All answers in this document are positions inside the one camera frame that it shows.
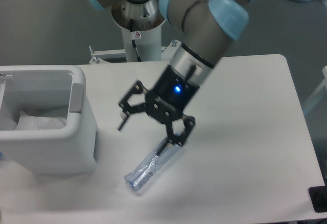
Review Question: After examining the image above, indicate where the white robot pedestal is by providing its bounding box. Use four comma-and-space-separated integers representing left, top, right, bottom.
111, 0, 169, 62

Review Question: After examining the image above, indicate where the white frame at right edge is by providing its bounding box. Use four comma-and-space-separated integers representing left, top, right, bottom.
302, 66, 326, 116

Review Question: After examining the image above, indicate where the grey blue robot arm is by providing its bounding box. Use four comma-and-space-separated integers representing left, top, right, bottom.
119, 0, 254, 155

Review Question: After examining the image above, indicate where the white metal base frame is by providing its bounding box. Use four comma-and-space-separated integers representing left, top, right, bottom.
88, 39, 181, 64

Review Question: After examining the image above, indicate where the white trash can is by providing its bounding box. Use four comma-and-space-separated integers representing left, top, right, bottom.
1, 65, 98, 174

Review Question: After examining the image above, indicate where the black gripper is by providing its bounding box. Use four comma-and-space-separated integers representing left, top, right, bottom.
116, 64, 200, 157

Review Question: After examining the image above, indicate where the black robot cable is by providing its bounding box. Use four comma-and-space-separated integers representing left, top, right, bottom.
129, 18, 142, 62

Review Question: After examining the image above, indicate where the clear plastic water bottle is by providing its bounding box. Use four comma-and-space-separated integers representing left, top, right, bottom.
124, 137, 182, 192

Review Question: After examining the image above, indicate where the black device at table edge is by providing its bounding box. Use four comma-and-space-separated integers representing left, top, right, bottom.
309, 186, 326, 213

